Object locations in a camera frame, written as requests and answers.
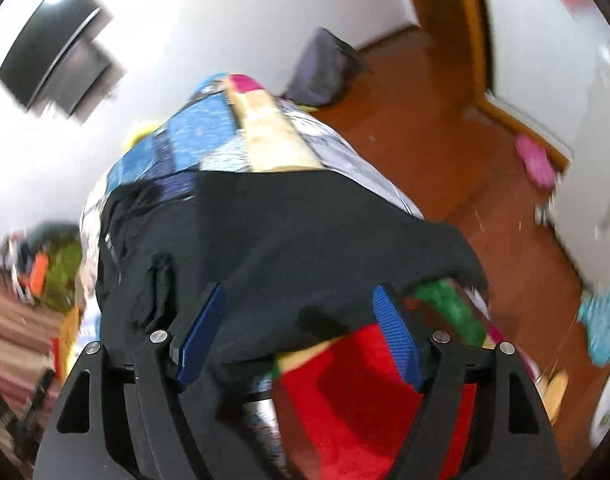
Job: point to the black garment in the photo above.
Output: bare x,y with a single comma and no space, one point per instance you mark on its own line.
310,250

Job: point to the dark backpack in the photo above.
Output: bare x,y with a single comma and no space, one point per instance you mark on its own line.
322,70

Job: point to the orange object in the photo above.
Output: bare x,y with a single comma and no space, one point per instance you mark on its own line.
38,279

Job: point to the red cloth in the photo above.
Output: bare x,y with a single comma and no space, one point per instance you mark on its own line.
355,410

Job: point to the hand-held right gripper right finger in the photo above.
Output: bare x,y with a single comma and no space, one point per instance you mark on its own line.
396,335

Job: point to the wooden door frame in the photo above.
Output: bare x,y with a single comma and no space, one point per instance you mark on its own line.
445,0

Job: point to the teal cloth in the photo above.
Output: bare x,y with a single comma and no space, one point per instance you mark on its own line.
604,327

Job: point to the pink slipper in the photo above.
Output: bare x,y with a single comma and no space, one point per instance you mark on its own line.
535,162

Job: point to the patchwork printed blanket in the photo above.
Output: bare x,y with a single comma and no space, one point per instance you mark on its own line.
205,130

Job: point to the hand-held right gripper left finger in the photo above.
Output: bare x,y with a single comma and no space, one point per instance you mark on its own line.
201,332

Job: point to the white wardrobe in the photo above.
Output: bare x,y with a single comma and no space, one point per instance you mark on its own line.
590,185

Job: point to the black wall television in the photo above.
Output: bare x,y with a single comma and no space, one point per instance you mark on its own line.
50,50

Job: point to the green cloth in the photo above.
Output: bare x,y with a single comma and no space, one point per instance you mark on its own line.
447,305

